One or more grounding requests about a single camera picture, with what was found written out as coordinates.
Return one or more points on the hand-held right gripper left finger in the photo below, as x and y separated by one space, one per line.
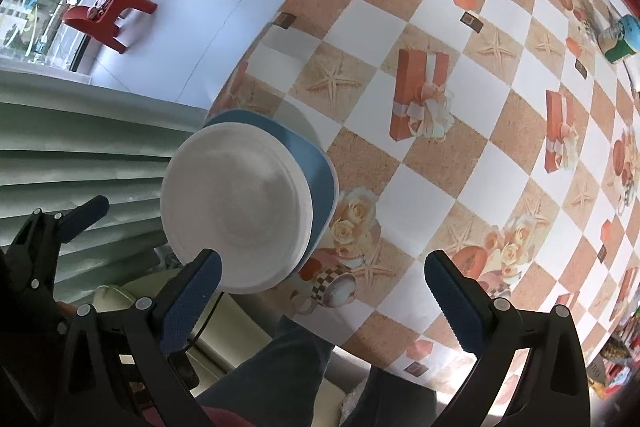
195 302

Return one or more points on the person's right leg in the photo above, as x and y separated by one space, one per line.
390 399

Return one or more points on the colourful packets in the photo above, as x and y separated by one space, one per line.
620 357

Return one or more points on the blue plate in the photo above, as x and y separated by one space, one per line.
317 177

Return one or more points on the white bowl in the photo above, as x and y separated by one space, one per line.
310 222
235 207

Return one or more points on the beige chair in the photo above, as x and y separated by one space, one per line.
240 322

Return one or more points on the person's leg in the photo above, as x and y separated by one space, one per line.
270 372
390 399

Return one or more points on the checkered printed tablecloth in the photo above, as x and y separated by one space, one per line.
450 132

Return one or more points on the red plastic stool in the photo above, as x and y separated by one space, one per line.
107 14

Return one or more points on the grey-green pleated curtain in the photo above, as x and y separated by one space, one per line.
90 142

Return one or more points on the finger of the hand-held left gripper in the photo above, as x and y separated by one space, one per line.
85 212

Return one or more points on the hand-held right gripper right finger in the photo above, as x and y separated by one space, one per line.
452 302

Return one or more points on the person's left leg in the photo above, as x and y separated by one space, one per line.
270 372

